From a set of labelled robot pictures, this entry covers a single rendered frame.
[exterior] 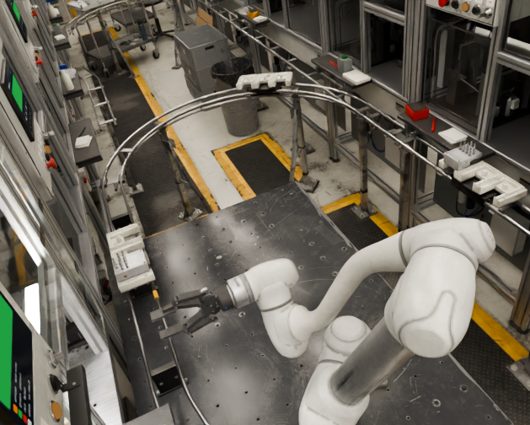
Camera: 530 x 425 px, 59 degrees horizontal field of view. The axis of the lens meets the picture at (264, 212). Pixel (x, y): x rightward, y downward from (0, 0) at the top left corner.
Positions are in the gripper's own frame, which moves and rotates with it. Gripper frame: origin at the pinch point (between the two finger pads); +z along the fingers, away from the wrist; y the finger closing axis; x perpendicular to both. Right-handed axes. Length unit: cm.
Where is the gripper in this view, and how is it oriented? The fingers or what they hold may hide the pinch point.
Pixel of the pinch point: (164, 323)
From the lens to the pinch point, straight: 140.2
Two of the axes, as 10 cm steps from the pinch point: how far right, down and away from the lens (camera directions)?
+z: -9.1, 3.5, -2.1
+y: -1.5, -7.6, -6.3
